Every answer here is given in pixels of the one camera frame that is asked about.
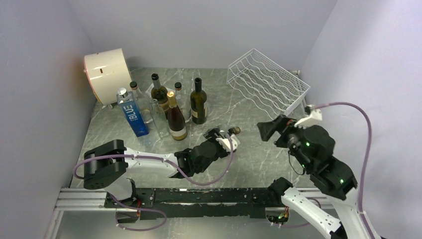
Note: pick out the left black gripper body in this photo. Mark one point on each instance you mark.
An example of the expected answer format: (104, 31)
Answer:
(212, 135)

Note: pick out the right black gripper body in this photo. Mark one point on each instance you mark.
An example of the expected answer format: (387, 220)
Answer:
(289, 130)

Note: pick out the dark bottle black cap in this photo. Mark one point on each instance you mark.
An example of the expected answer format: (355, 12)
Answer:
(234, 130)

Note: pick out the slim amber gold-capped bottle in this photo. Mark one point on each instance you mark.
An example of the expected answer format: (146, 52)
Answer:
(176, 121)

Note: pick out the dark green wine bottle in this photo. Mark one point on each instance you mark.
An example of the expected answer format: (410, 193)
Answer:
(198, 98)

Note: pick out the clear bottle black cap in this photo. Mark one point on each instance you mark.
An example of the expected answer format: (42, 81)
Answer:
(183, 101)

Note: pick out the small clear glass bottle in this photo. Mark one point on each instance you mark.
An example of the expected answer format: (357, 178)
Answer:
(159, 119)

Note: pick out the dark primitivo wine bottle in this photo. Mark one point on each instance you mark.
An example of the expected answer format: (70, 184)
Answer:
(159, 93)

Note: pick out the clear blue label bottle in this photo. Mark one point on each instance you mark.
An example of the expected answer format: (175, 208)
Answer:
(132, 113)

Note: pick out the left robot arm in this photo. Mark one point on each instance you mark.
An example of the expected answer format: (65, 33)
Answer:
(107, 166)

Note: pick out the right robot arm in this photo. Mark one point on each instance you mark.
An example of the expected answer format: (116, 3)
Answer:
(313, 148)

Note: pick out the cream cylindrical appliance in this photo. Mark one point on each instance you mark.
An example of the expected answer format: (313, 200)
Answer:
(106, 73)

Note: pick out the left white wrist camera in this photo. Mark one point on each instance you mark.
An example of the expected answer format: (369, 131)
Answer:
(229, 142)

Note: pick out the white wire wine rack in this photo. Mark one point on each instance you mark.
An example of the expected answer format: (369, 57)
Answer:
(270, 87)

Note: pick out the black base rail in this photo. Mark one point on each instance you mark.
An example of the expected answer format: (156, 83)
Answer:
(197, 203)

